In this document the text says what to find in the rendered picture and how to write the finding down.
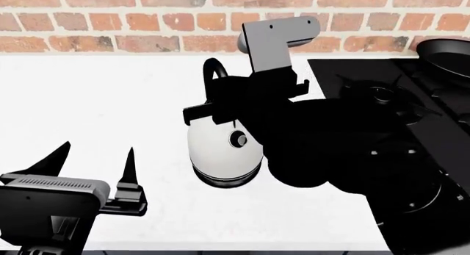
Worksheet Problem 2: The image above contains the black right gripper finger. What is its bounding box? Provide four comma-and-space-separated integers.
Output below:
182, 98, 238, 127
287, 79, 311, 104

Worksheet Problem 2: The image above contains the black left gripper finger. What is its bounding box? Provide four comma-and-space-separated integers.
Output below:
14, 140, 72, 176
115, 146, 140, 190

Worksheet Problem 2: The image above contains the white kettle with black handle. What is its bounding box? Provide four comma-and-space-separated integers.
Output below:
186, 57, 266, 189

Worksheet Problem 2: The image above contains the black stove burner grate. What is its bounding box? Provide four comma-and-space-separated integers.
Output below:
336, 74, 444, 126

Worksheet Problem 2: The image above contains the black stove cooktop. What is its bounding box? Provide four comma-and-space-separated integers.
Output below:
307, 57, 470, 255

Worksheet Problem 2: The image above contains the black frying pan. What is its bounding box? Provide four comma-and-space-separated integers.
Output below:
416, 38, 470, 80

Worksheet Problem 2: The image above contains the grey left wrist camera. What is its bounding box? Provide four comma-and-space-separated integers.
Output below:
0, 175, 111, 255

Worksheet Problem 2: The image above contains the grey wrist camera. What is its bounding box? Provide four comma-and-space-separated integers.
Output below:
0, 175, 111, 255
236, 15, 321, 74

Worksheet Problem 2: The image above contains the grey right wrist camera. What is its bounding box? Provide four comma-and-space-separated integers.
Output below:
236, 15, 321, 74

